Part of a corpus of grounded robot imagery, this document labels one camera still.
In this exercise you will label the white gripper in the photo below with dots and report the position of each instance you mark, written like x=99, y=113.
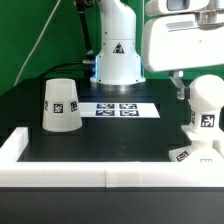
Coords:
x=182, y=34

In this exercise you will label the white lamp bulb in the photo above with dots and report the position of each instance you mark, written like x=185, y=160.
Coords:
x=206, y=101

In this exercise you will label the white lamp base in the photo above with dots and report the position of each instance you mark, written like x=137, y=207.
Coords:
x=204, y=147

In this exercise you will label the white lamp shade cone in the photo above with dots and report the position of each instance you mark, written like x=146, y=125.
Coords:
x=61, y=107

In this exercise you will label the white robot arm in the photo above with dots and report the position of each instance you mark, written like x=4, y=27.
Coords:
x=118, y=65

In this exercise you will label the white marker tag plate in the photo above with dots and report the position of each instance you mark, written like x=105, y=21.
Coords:
x=118, y=110

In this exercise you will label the white U-shaped fence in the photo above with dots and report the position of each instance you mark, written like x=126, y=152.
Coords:
x=14, y=173

